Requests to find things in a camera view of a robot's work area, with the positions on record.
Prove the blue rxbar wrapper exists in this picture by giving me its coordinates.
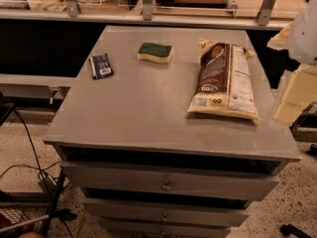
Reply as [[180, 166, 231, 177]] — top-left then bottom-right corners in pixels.
[[89, 54, 114, 79]]

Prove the grey metal shelf rail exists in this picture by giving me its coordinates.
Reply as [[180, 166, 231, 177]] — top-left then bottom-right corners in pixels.
[[0, 9, 290, 31]]

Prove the round metal drawer knob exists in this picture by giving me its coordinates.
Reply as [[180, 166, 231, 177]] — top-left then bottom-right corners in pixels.
[[160, 180, 171, 191]]

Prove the brown chip bag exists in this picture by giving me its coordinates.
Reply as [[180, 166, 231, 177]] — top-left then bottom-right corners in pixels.
[[187, 38, 261, 120]]

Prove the green yellow sponge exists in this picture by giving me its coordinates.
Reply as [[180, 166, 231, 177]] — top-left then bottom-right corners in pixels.
[[137, 43, 172, 63]]

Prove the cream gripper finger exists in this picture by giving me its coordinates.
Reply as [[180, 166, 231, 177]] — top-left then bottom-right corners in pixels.
[[266, 23, 292, 51], [274, 64, 317, 126]]

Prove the black floor cable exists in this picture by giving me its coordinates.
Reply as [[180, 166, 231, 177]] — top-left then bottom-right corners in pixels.
[[0, 109, 72, 238]]

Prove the grey drawer cabinet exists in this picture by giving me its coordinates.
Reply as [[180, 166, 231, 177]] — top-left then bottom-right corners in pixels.
[[46, 26, 300, 238]]

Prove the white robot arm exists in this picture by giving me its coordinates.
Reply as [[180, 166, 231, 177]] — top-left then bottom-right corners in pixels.
[[267, 0, 317, 126]]

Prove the black stand leg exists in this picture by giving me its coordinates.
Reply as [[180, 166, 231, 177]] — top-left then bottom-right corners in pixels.
[[40, 172, 77, 238]]

